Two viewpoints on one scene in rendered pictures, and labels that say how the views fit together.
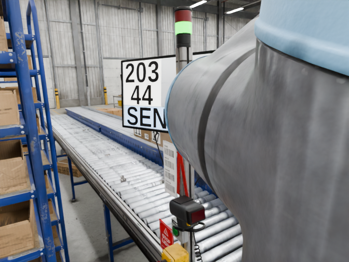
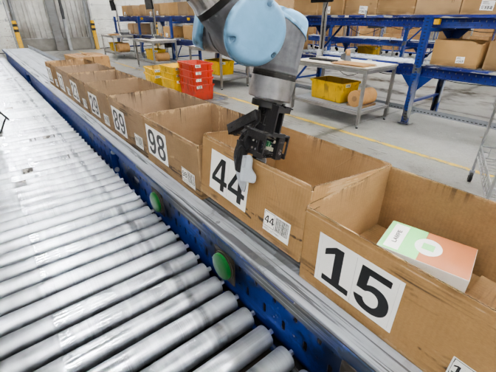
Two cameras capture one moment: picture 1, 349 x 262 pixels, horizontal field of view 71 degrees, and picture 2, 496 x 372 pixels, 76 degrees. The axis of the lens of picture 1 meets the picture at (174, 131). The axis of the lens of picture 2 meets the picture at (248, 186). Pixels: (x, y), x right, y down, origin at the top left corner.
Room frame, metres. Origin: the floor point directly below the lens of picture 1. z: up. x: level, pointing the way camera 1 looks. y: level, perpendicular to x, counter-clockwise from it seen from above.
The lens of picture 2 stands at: (-0.19, -0.88, 1.36)
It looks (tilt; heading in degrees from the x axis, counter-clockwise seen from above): 28 degrees down; 354
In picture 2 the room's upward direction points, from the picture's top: straight up
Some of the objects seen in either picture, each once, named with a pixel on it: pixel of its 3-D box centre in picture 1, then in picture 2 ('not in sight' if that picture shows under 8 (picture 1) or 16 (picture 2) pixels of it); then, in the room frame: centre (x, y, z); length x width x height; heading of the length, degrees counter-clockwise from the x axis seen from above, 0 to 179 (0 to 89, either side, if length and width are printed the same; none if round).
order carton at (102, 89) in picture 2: not in sight; (127, 102); (1.53, -0.42, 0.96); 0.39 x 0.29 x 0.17; 32
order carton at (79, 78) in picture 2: not in sight; (104, 89); (1.86, -0.21, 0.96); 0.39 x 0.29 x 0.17; 32
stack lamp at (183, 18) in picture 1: (183, 23); not in sight; (0.78, -0.04, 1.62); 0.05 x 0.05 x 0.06
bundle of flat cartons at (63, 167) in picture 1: (75, 166); not in sight; (4.03, 1.73, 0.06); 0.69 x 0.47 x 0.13; 61
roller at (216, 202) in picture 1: (188, 214); (43, 170); (1.24, -0.06, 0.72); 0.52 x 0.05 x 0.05; 123
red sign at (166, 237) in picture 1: (171, 243); not in sight; (0.82, 0.03, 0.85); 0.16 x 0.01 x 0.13; 33
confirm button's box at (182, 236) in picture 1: (179, 229); not in sight; (0.76, -0.01, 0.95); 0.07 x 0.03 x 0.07; 33
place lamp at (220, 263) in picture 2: not in sight; (220, 266); (0.41, -0.87, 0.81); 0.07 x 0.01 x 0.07; 33
